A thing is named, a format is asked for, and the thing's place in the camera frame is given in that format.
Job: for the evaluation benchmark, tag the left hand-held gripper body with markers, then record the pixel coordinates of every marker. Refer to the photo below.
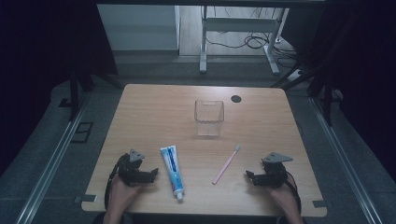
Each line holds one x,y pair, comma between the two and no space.
130,169

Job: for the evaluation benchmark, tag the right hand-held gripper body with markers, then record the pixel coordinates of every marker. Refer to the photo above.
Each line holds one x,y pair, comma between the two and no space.
274,174

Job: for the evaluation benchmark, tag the pink toothbrush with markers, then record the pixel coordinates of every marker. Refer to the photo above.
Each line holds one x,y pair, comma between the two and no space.
224,166

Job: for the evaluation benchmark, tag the clear plastic cup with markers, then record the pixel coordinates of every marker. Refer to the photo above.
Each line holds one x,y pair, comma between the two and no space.
209,118

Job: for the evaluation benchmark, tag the person's right hand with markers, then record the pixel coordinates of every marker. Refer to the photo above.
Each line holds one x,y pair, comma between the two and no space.
281,197

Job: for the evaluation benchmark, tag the person's left hand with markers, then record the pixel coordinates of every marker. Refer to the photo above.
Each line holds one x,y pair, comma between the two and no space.
120,194

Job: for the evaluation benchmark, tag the blue white toothpaste tube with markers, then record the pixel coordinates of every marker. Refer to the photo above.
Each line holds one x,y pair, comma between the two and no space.
173,171

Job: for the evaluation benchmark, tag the grey tape strip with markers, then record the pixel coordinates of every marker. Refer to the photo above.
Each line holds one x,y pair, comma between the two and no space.
319,203
85,198

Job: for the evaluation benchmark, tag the black round table grommet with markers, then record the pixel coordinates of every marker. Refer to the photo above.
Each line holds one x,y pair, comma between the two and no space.
236,99

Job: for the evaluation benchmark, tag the black metal stand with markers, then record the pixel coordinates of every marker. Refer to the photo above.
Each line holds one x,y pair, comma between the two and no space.
317,84
74,93

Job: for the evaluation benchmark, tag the dark curtain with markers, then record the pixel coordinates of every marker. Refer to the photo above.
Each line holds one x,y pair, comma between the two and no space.
367,77
46,62

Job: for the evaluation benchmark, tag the metal floor rail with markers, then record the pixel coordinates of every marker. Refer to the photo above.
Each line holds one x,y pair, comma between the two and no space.
342,158
46,174

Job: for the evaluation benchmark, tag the white metal desk frame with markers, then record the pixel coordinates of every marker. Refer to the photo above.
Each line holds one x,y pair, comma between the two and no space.
238,25

